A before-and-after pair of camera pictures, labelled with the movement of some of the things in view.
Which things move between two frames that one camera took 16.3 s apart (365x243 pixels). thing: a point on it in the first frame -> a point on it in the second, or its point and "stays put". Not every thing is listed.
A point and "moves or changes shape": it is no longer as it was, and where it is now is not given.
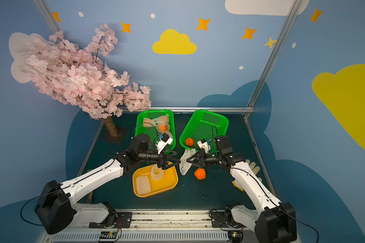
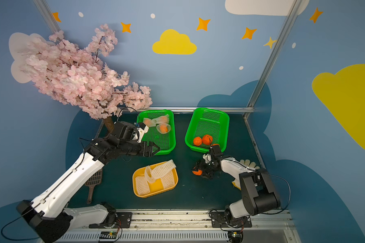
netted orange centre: x=162 y=127 stays put
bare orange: x=189 y=142 moves or changes shape
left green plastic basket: x=154 y=123 stays put
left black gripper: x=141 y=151 -> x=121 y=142
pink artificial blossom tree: x=75 y=75 stays put
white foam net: x=184 y=164 -> x=168 y=180
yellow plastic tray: x=154 y=179 stays put
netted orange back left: x=147 y=122 stays put
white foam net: x=143 y=186 stays put
